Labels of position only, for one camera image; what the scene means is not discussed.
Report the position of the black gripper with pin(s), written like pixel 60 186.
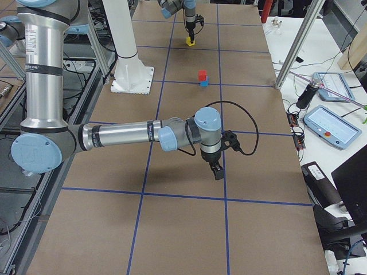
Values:
pixel 190 25
pixel 210 157

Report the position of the yellow wooden block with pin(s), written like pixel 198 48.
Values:
pixel 190 42

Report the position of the red wooden block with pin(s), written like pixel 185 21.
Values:
pixel 202 75

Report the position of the blue wooden block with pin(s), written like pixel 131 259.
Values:
pixel 204 83

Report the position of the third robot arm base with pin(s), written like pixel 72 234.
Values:
pixel 13 35

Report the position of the red fire extinguisher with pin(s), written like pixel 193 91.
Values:
pixel 266 10

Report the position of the black cylinder device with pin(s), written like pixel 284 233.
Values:
pixel 307 95

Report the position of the near teach pendant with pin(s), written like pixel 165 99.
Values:
pixel 332 128

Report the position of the teach pendant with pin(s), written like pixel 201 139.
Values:
pixel 335 82
pixel 332 128

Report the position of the black monitor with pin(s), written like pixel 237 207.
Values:
pixel 350 181

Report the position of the far teach pendant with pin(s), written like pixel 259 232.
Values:
pixel 335 82

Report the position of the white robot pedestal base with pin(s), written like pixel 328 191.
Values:
pixel 130 75

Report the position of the aluminium frame post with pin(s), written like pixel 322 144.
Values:
pixel 307 23

